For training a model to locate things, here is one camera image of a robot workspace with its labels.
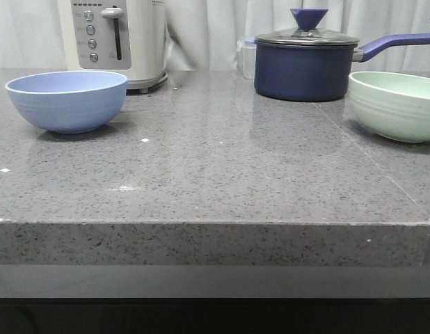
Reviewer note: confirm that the green bowl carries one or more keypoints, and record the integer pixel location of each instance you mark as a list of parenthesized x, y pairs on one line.
[(393, 105)]

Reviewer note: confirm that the blue bowl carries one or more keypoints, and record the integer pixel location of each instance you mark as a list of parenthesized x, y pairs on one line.
[(68, 102)]

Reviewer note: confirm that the glass lid with blue knob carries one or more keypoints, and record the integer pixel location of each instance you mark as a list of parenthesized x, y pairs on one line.
[(307, 33)]

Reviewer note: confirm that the dark blue saucepan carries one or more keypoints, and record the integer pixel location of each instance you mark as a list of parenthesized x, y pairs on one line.
[(310, 73)]

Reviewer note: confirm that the clear plastic container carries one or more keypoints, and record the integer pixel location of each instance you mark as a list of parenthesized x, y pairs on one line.
[(246, 48)]

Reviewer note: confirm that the white curtain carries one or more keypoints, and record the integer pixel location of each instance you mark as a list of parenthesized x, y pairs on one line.
[(204, 34)]

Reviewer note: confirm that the cream toaster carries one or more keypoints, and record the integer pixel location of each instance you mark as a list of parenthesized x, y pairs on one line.
[(123, 36)]

